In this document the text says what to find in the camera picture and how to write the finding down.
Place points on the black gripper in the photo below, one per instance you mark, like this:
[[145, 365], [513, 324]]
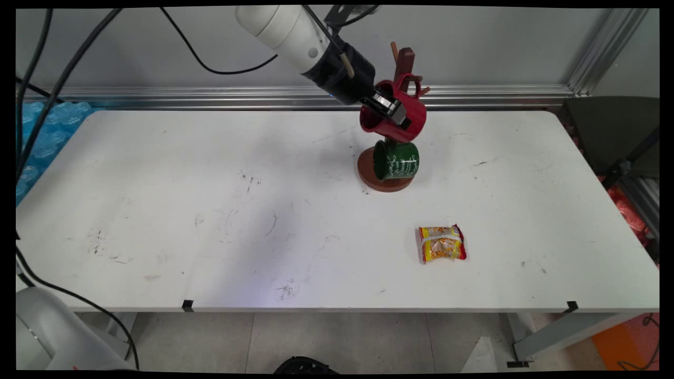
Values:
[[359, 79]]

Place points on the red ceramic mug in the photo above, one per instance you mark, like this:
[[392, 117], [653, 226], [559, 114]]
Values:
[[416, 116]]

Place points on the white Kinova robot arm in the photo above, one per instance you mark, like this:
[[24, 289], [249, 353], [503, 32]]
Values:
[[284, 29]]

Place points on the brown wooden mug tree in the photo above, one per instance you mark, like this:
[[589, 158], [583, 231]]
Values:
[[405, 58]]

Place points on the green enamel mug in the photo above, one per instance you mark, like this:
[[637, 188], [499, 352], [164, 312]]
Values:
[[403, 160]]

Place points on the yellow red snack packet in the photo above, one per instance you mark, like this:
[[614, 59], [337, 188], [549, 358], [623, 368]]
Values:
[[442, 243]]

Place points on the dark panel board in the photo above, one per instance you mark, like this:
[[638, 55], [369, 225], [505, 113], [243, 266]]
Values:
[[600, 126]]

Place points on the black stand bar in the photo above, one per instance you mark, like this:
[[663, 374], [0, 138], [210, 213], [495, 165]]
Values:
[[624, 167]]

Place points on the black round floor object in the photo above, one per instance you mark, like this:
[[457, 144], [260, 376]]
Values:
[[305, 366]]

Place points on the red plastic bag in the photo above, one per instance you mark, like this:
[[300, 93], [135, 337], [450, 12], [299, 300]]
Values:
[[629, 213]]

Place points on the black table edge clip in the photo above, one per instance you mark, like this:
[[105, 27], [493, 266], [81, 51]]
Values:
[[187, 305], [572, 306]]

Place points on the white table leg with foot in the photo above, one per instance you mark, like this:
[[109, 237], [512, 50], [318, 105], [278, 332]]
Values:
[[558, 331]]

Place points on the blue bubble wrap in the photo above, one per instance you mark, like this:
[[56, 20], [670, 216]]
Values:
[[47, 131]]

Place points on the orange floor mat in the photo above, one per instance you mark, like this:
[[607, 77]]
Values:
[[626, 342]]

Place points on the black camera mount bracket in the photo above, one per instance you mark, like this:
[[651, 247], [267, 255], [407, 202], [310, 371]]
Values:
[[337, 16]]

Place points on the horizontal aluminium frame rail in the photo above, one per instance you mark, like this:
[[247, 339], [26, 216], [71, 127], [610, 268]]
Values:
[[210, 97]]

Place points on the slanted aluminium frame post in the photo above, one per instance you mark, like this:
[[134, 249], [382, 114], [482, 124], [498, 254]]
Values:
[[605, 52]]

